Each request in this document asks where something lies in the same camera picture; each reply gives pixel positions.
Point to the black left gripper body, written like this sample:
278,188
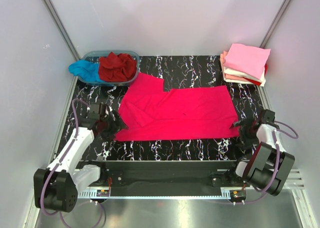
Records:
108,125

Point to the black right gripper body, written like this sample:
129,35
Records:
247,135

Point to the magenta t shirt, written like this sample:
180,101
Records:
151,113

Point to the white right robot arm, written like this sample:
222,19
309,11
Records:
269,167

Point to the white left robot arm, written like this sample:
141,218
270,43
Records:
56,188

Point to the folded red t shirt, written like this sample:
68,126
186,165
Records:
261,81

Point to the cyan blue t shirt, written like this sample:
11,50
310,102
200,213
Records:
87,71

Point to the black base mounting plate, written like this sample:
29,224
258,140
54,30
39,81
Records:
167,179

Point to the folded white t shirt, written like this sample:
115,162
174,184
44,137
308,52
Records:
233,76

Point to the dark red t shirt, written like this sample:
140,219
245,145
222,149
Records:
117,68

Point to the blue plastic basket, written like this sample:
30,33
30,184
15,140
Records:
94,58

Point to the folded pink t shirt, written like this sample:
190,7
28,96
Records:
247,59

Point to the folded salmon t shirt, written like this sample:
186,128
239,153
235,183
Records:
230,75

